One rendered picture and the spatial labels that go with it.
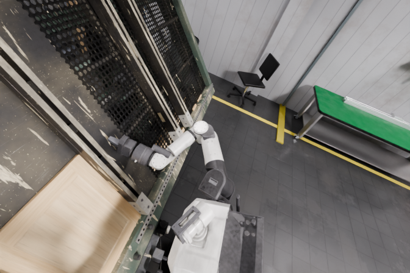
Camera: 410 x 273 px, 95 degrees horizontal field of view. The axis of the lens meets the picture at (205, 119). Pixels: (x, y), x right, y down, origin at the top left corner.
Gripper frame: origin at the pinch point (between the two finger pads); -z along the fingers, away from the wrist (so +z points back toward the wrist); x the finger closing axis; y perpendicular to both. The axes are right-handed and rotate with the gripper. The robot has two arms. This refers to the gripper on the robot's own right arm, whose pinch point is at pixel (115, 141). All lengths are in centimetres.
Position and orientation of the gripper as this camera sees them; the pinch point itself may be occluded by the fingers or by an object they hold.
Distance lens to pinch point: 99.1
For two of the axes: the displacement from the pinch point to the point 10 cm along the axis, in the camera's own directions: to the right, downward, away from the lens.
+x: 3.8, -6.4, -6.7
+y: -2.6, 6.2, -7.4
